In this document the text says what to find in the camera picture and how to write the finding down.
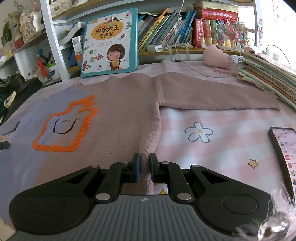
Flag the white and orange box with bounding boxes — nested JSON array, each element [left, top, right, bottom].
[[72, 36, 83, 66]]

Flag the row of leaning books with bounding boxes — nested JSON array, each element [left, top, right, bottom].
[[138, 9, 197, 51]]

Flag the smartphone on table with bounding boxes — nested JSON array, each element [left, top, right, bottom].
[[268, 126, 296, 204]]

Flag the dark green garment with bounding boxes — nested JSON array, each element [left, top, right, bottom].
[[0, 74, 19, 117]]

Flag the colourful star jar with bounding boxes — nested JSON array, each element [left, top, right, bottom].
[[216, 20, 249, 50]]

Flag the stack of notebooks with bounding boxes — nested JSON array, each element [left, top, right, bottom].
[[237, 53, 295, 108]]

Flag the floral patterned pouch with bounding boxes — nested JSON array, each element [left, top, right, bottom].
[[20, 11, 45, 43]]

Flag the lilac and mauve knit sweater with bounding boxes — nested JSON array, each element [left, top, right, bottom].
[[1, 73, 280, 222]]

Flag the pink plush toy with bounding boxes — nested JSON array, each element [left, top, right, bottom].
[[203, 45, 233, 69]]

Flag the teal children's sound book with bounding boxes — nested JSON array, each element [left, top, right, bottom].
[[81, 8, 138, 77]]

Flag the white power adapter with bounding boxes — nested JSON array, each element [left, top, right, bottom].
[[147, 45, 163, 53]]

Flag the white wooden bookshelf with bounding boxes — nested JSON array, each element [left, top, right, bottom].
[[0, 0, 260, 82]]

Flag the red dictionary books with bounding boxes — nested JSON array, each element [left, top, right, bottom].
[[192, 7, 239, 48]]

